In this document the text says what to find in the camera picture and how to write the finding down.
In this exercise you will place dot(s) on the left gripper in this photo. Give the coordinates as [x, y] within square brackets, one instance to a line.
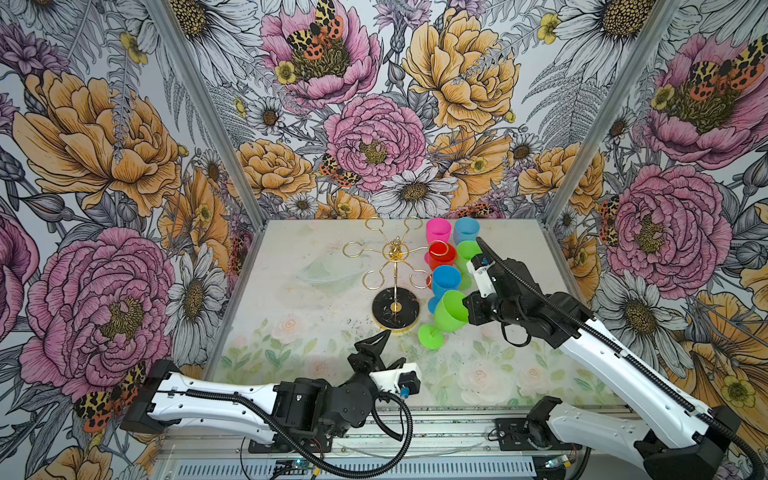
[371, 362]

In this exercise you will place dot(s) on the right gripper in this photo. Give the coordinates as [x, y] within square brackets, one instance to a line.
[474, 305]

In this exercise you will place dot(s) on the green wine glass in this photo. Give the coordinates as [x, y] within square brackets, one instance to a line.
[466, 251]
[450, 315]

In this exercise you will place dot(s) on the red wine glass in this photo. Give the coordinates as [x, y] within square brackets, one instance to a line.
[440, 253]

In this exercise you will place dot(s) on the light blue wine glass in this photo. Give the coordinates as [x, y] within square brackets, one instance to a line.
[465, 229]

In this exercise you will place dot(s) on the pink wine glass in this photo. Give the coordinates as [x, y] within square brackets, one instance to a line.
[438, 229]

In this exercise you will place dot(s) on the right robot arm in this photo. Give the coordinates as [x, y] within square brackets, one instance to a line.
[676, 435]

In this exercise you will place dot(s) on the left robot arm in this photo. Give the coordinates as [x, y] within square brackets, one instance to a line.
[304, 408]

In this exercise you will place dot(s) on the gold wine glass rack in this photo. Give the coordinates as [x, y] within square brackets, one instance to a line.
[395, 283]

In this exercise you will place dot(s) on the small green circuit board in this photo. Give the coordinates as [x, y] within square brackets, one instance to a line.
[293, 467]

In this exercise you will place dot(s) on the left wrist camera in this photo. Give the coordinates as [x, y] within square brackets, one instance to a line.
[404, 381]

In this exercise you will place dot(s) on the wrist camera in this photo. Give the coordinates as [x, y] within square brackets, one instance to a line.
[478, 267]
[404, 381]

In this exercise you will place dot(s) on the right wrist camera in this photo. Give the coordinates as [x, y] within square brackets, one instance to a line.
[478, 267]

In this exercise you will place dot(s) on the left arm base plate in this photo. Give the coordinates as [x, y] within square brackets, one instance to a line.
[317, 441]

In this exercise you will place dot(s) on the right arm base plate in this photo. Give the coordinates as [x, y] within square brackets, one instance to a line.
[516, 434]

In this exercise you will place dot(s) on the aluminium front rail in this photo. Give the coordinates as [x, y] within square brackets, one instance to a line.
[447, 444]

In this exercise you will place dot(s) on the left aluminium corner post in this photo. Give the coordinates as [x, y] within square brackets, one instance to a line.
[185, 62]

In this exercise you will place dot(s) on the aluminium corner post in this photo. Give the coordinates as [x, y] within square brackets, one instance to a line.
[659, 20]
[185, 62]

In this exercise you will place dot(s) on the right aluminium corner post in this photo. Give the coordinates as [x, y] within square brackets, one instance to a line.
[659, 20]

